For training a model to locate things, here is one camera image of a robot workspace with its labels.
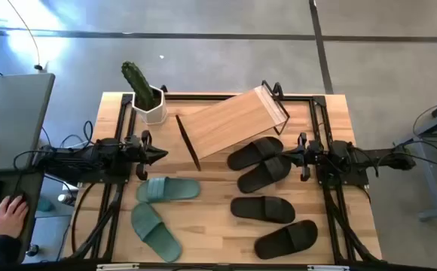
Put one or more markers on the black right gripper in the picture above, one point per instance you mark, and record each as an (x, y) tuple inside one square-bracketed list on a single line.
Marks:
[(312, 154)]

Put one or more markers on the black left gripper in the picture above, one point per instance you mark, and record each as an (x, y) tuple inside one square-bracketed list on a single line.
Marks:
[(140, 152)]

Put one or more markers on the black slide sandal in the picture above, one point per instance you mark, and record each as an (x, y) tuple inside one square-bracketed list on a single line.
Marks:
[(261, 209), (263, 175), (286, 239), (252, 152)]

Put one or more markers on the green slide sandal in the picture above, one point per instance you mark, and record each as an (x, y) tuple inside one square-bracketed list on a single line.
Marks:
[(154, 231), (173, 188)]

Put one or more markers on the wooden shelf with black frame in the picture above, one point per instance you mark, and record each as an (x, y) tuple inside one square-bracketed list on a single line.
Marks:
[(233, 124)]

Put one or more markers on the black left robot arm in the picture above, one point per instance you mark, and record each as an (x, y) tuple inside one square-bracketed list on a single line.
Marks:
[(90, 156)]

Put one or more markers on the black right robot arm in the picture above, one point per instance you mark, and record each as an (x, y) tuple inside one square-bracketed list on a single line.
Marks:
[(373, 156)]

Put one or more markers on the white hexagonal plant pot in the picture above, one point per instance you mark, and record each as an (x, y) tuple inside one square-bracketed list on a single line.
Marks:
[(154, 116)]

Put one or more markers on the green cactus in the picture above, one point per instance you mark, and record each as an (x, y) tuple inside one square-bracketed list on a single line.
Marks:
[(137, 83)]

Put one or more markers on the small white-capped bottle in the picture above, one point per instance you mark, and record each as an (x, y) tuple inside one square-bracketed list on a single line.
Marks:
[(65, 198)]

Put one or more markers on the teal round object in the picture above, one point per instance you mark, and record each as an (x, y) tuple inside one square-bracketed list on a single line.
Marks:
[(45, 205)]

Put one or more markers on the light grey desk top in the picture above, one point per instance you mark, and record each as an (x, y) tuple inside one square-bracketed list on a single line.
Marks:
[(7, 124)]

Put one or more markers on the dark grey desk top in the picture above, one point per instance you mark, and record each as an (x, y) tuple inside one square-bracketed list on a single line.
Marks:
[(5, 177)]

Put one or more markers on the small black knob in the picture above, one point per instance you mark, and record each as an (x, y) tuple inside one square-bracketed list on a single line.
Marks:
[(33, 250)]

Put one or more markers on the person's hand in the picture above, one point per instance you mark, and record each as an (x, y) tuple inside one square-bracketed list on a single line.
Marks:
[(9, 222)]

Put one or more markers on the black aluminium table frame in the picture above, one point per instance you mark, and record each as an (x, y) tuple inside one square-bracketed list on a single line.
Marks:
[(279, 266)]

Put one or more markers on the silver bracket strip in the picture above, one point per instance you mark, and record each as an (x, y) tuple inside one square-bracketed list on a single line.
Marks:
[(327, 268), (117, 267)]

